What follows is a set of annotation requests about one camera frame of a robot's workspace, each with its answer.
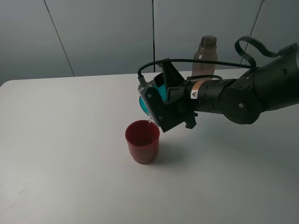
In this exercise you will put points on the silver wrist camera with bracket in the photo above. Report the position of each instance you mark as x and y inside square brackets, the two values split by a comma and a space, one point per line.
[150, 95]

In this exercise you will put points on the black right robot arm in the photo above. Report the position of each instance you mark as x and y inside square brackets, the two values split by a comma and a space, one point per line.
[271, 87]

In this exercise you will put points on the teal translucent plastic cup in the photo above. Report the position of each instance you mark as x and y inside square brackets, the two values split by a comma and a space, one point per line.
[158, 83]

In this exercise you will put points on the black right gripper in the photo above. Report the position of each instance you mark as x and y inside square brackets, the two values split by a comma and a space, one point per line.
[179, 108]

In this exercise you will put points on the translucent brown plastic bottle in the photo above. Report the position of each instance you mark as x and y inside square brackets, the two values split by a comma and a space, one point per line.
[207, 52]

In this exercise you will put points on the red plastic cup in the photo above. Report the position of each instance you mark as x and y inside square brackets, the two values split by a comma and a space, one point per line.
[142, 138]

